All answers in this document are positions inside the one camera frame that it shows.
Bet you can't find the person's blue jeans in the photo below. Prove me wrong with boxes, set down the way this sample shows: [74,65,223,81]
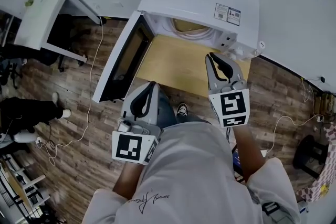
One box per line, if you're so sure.
[156,86,211,130]

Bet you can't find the thin white cable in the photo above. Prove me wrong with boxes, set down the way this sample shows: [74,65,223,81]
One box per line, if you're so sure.
[300,77,317,115]

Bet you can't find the black stool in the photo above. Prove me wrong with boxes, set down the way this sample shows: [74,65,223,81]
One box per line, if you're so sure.
[292,134,329,179]

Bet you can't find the pink checkered cloth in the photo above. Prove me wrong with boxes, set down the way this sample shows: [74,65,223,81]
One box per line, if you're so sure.
[296,121,336,203]

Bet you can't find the person's left forearm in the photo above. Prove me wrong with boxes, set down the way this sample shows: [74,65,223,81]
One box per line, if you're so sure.
[112,162,149,201]

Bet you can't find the person's right forearm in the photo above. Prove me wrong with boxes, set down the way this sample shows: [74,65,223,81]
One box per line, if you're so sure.
[232,125,266,185]

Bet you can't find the black office chair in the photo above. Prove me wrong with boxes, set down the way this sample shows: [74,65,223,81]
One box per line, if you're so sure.
[45,14,89,73]
[0,57,25,89]

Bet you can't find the white desk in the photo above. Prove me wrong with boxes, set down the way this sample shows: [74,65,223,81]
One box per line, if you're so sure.
[14,0,102,63]

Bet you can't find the long white cable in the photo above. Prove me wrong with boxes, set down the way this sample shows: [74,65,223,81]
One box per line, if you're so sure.
[36,15,104,166]
[264,112,325,156]

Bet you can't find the person's white t-shirt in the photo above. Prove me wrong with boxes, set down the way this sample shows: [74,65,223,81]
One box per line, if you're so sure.
[82,120,302,224]

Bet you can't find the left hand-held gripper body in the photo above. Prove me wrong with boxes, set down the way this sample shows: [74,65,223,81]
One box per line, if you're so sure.
[112,116,162,166]

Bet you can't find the blue and white label sticker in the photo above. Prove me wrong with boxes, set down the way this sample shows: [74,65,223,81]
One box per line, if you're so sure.
[213,3,242,27]

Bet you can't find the white microwave door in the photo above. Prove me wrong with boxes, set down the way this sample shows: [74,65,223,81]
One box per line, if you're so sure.
[92,10,154,103]

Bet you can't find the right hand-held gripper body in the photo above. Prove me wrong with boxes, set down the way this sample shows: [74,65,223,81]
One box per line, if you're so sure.
[208,79,250,129]

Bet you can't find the white metal rack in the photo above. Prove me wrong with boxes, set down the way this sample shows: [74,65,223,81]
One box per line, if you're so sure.
[0,154,52,220]

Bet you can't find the black strap buckle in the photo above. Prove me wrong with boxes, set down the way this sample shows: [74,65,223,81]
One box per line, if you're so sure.
[261,201,281,217]

